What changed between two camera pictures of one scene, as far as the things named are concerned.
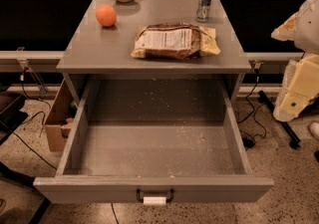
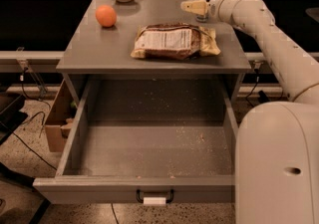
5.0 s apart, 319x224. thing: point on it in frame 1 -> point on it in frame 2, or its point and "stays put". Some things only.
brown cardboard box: (61, 117) stays put
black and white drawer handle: (155, 200) stays put
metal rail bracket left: (22, 58) stays put
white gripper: (309, 27) -> (214, 3)
